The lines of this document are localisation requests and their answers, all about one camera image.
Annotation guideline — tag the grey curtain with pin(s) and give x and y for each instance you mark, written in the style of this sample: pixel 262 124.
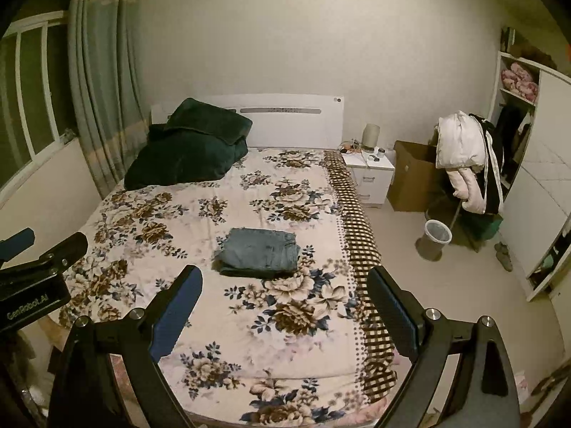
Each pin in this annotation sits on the grey curtain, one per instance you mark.
pixel 105 76

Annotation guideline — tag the floral bed sheet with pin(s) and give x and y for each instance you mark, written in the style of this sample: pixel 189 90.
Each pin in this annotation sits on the floral bed sheet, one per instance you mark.
pixel 250 240

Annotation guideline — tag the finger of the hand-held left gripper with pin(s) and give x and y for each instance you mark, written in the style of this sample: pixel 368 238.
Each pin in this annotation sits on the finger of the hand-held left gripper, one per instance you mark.
pixel 58 249
pixel 18 240

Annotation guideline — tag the black garment with white stripe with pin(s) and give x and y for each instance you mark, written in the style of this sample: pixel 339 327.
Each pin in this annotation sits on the black garment with white stripe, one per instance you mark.
pixel 490 165

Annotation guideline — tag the pair of shoes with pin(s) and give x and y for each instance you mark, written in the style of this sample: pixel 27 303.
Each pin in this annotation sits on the pair of shoes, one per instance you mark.
pixel 504 254

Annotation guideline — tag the blue jeans pants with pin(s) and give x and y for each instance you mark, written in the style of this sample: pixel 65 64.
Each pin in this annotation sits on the blue jeans pants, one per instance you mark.
pixel 261 252

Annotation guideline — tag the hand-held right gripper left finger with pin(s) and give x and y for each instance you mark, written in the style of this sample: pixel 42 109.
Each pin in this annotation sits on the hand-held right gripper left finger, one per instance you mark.
pixel 178 307

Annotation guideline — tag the white puffy jacket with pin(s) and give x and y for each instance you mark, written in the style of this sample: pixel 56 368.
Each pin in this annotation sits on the white puffy jacket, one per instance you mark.
pixel 461 156

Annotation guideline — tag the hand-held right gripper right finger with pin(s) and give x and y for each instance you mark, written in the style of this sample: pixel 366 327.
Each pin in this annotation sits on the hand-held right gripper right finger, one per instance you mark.
pixel 395 314

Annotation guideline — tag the dark green blanket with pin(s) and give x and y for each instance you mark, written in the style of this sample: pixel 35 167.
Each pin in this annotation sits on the dark green blanket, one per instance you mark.
pixel 192 147

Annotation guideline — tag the window frame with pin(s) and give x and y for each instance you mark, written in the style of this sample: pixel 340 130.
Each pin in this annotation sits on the window frame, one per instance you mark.
pixel 31 98

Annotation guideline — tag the grey table lamp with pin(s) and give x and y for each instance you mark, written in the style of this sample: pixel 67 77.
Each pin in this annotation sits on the grey table lamp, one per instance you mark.
pixel 370 137

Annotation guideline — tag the pink folded bedding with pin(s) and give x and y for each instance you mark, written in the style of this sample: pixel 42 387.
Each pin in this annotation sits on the pink folded bedding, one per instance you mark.
pixel 519 80

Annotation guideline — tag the white headboard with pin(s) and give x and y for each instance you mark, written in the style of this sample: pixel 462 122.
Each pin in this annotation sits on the white headboard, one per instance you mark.
pixel 285 118

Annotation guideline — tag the green chair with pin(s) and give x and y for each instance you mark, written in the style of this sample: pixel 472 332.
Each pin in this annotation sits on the green chair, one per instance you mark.
pixel 479 227

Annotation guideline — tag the cardboard box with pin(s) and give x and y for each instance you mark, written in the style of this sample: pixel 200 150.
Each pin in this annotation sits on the cardboard box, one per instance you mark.
pixel 412 176

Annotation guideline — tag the white nightstand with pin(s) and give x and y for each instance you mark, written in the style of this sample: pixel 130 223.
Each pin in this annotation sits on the white nightstand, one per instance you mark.
pixel 369 178

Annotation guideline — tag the white wardrobe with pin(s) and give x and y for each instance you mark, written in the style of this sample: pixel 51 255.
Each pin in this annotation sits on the white wardrobe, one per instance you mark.
pixel 533 165

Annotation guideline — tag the white trash bin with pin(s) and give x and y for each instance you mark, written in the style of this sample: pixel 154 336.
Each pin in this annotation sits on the white trash bin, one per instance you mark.
pixel 435 238

